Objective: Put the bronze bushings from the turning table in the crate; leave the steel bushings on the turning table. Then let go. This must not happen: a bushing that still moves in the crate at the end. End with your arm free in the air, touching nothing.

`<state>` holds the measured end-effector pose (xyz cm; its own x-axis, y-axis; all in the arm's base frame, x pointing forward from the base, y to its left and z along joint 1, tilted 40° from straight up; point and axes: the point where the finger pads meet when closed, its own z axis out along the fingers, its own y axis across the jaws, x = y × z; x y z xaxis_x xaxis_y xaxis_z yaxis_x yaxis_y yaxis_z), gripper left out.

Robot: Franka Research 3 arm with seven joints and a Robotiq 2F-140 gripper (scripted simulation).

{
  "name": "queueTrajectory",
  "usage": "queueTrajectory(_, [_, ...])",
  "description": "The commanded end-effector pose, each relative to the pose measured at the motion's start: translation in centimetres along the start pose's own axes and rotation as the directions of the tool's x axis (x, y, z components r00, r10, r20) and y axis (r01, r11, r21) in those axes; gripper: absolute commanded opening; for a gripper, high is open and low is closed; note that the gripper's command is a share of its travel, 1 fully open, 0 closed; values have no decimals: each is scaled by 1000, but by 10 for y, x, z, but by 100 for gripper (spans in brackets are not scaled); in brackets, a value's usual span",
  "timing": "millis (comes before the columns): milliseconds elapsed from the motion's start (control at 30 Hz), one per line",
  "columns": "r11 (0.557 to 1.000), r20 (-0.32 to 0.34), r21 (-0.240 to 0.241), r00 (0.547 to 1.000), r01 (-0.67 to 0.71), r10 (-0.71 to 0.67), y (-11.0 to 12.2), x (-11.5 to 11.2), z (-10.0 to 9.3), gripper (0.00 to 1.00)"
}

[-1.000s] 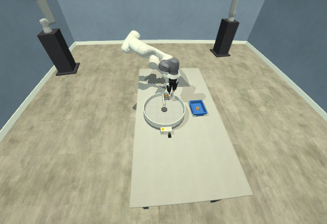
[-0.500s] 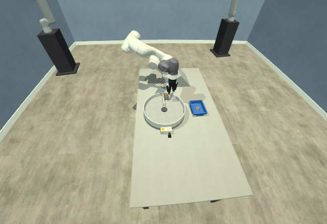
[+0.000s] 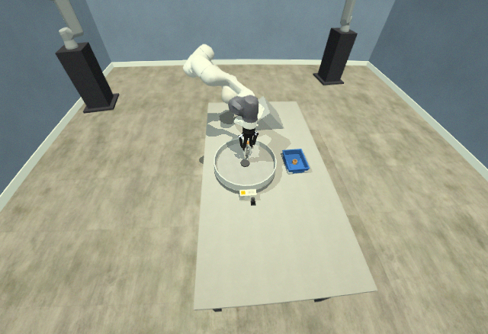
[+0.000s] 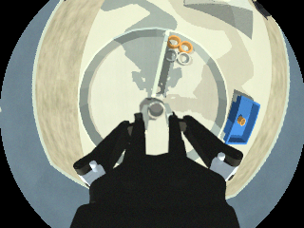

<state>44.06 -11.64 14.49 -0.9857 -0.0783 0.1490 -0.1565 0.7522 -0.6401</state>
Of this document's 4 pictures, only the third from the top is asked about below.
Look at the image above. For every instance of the blue shallow tray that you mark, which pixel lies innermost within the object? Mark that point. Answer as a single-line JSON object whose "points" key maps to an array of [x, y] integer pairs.
{"points": [[289, 155]]}

